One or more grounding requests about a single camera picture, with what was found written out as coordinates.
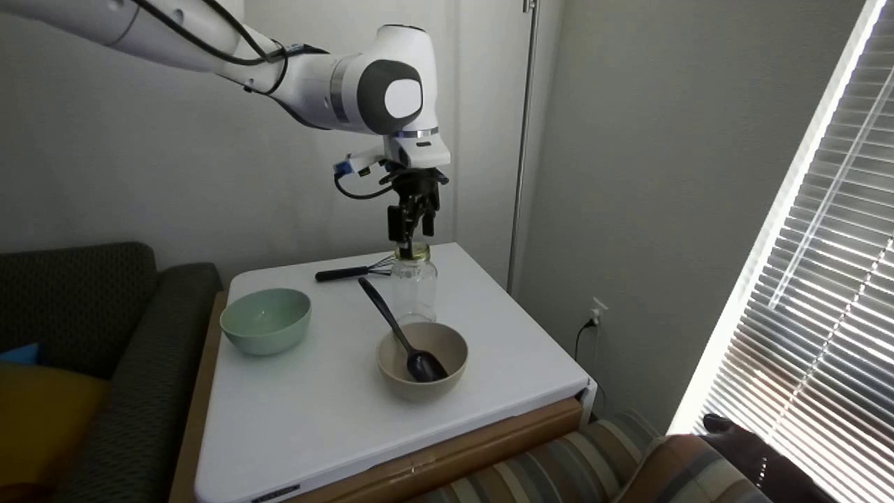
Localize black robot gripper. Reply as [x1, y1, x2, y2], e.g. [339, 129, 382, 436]
[385, 165, 449, 251]

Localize yellow metal jar lid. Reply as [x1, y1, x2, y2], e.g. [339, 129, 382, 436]
[395, 240, 437, 265]

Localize clear glass jar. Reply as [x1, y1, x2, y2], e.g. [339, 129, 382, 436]
[389, 250, 441, 328]

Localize black spoon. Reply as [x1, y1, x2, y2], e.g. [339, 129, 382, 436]
[356, 275, 449, 386]

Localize beige bowl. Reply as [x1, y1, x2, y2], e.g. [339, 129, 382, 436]
[374, 320, 470, 407]

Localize light green bowl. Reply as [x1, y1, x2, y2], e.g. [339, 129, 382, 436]
[219, 285, 314, 359]

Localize white square table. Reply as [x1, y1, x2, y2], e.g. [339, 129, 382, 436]
[192, 240, 597, 503]

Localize wooden table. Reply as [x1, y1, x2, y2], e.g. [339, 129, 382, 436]
[166, 289, 587, 503]

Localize striped couch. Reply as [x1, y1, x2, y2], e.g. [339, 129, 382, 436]
[407, 414, 709, 503]

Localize dark grey couch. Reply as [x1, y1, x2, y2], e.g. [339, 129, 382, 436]
[0, 240, 226, 503]

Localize striped cushion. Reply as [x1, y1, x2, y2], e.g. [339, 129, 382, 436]
[611, 432, 776, 503]

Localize white window blinds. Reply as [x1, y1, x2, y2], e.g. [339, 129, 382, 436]
[668, 0, 894, 503]

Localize blue cushion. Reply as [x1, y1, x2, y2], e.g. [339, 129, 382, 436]
[0, 342, 44, 370]

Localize yellow cushion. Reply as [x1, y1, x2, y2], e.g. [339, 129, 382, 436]
[0, 362, 111, 495]

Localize dark fabric object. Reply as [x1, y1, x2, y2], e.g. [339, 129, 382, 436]
[699, 412, 847, 503]

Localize wrist camera with blue connector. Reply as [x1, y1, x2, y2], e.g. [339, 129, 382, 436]
[329, 154, 398, 204]

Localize black handled wire whisk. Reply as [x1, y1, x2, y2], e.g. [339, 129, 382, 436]
[314, 258, 399, 285]

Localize thin vertical wall strip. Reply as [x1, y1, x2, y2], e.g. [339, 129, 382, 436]
[505, 0, 541, 296]

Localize black power cord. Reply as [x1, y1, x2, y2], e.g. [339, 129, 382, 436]
[571, 317, 600, 370]

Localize white wall outlet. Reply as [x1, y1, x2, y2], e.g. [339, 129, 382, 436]
[583, 296, 611, 335]

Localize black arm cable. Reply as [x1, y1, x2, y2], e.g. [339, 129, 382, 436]
[131, 0, 329, 98]

